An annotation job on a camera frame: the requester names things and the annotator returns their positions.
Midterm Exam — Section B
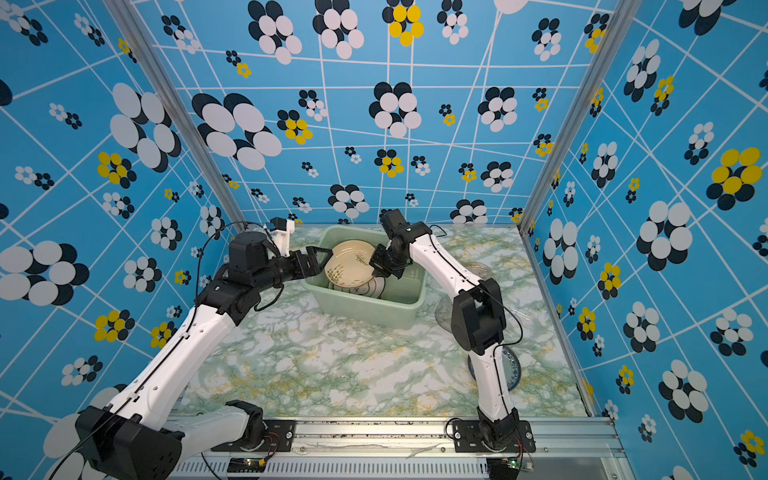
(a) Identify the white black-rimmed flower plate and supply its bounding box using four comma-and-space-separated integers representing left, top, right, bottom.
336, 277, 386, 299

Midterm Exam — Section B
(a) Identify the brownish clear glass plate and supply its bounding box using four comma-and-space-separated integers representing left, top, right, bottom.
464, 262, 494, 284

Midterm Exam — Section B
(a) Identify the grey clear glass plate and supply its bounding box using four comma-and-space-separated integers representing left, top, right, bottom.
434, 296, 453, 333

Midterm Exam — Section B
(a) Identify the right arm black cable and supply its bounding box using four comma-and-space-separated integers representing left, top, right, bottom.
428, 224, 524, 415

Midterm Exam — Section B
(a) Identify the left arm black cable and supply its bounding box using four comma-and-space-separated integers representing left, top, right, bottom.
191, 220, 286, 316

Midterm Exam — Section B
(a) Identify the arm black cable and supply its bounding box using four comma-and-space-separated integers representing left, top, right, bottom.
191, 220, 286, 316
428, 224, 524, 415

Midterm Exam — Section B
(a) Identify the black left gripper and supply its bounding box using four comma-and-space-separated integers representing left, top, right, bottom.
254, 245, 334, 294

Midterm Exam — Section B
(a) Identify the aluminium corner post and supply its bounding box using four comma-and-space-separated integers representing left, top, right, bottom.
104, 1, 245, 230
518, 0, 644, 232

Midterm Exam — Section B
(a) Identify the beige bamboo print plate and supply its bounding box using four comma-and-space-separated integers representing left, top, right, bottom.
324, 240, 375, 288

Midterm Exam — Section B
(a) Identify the aluminium corner post left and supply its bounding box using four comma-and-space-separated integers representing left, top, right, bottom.
104, 1, 245, 230

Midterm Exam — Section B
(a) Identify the blue patterned plate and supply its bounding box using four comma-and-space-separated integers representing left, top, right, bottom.
466, 345, 522, 391

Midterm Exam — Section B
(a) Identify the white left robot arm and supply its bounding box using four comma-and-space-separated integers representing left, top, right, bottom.
74, 243, 332, 479

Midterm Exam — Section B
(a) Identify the aluminium corner post right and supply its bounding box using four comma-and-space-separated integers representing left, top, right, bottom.
518, 0, 644, 232

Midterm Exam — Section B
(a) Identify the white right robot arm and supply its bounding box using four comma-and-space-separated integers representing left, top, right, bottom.
370, 222, 517, 451

